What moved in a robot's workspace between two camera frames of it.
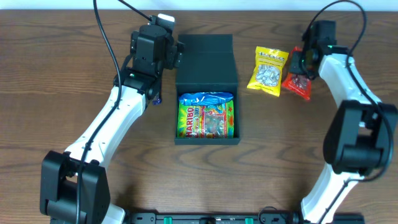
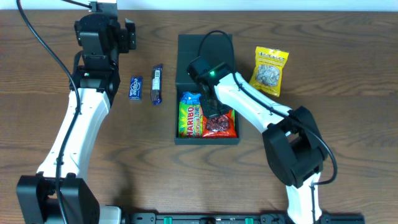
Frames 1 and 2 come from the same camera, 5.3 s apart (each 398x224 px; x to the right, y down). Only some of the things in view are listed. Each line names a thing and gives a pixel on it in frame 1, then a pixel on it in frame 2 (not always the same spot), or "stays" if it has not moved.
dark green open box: x=209 y=65 stays
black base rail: x=240 y=218 stays
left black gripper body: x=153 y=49 → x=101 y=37
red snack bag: x=297 y=83 → x=219 y=126
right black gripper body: x=296 y=65 → x=212 y=109
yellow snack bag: x=268 y=65 stays
